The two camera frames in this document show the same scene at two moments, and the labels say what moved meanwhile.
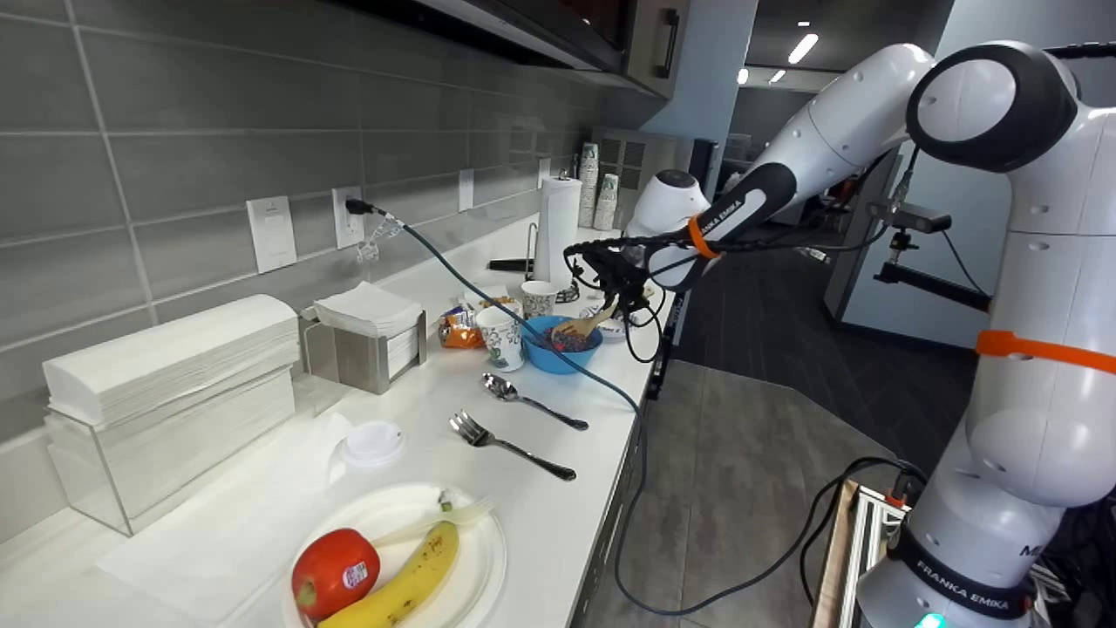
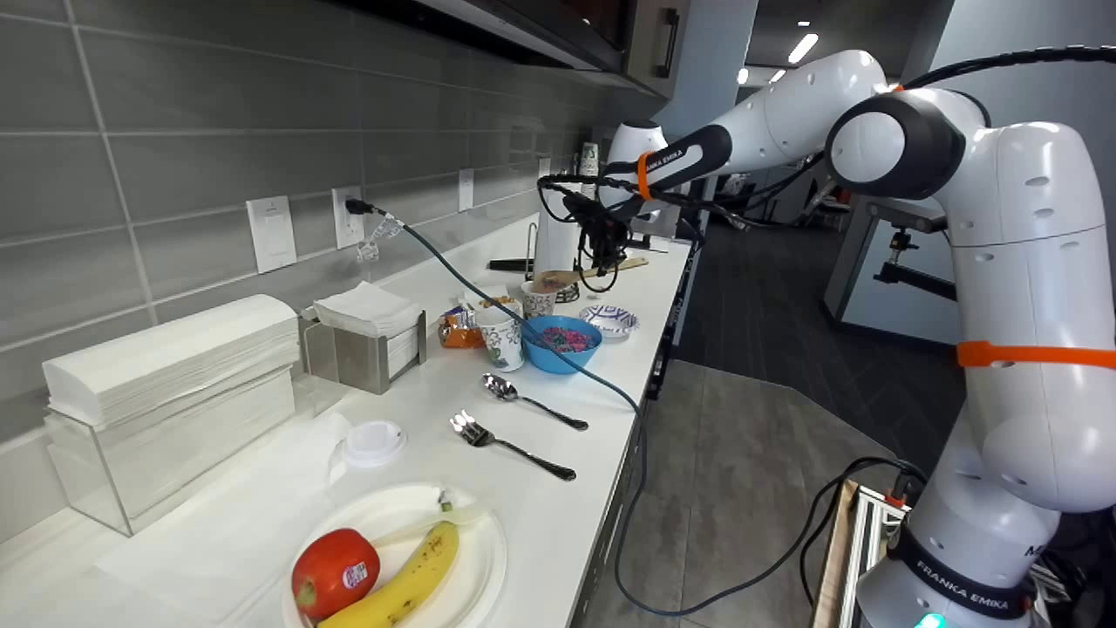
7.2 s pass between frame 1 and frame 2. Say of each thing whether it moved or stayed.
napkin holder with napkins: stayed
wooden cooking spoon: moved
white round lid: stayed
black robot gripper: moved
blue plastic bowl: stayed
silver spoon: stayed
